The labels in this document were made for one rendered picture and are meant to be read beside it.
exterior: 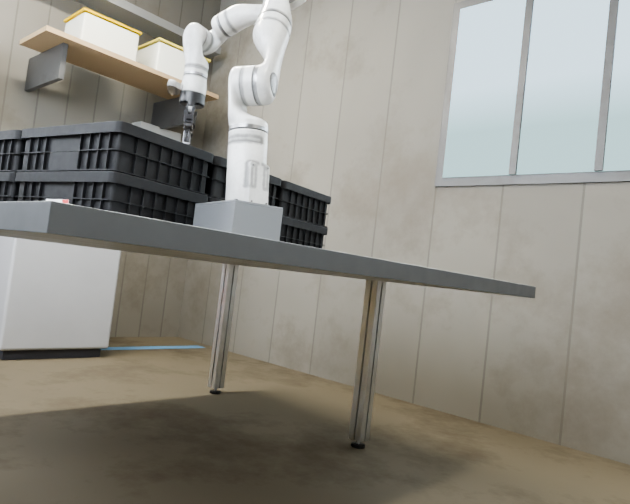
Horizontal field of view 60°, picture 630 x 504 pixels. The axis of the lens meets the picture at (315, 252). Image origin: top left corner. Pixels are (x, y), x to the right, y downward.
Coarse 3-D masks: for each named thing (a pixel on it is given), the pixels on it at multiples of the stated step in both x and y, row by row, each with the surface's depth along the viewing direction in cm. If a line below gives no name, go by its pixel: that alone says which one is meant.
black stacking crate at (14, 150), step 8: (0, 144) 144; (8, 144) 142; (16, 144) 140; (24, 144) 141; (0, 152) 144; (8, 152) 142; (16, 152) 140; (0, 160) 144; (8, 160) 140; (16, 160) 140; (0, 168) 142; (8, 168) 140; (16, 168) 139
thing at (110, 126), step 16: (32, 128) 135; (48, 128) 131; (64, 128) 127; (80, 128) 124; (96, 128) 121; (112, 128) 118; (128, 128) 118; (160, 144) 126; (176, 144) 130; (208, 160) 139
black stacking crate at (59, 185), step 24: (24, 192) 135; (48, 192) 130; (72, 192) 125; (96, 192) 120; (120, 192) 119; (144, 192) 123; (168, 192) 129; (192, 192) 135; (144, 216) 125; (168, 216) 131; (192, 216) 136
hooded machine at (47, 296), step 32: (0, 256) 305; (32, 256) 301; (64, 256) 314; (96, 256) 328; (0, 288) 299; (32, 288) 302; (64, 288) 315; (96, 288) 329; (0, 320) 294; (32, 320) 303; (64, 320) 316; (96, 320) 330; (0, 352) 298; (32, 352) 307; (64, 352) 320; (96, 352) 335
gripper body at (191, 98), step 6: (186, 90) 159; (180, 96) 160; (186, 96) 159; (192, 96) 159; (198, 96) 160; (204, 96) 162; (180, 102) 161; (186, 102) 160; (192, 102) 159; (198, 102) 160; (204, 102) 162; (198, 108) 164
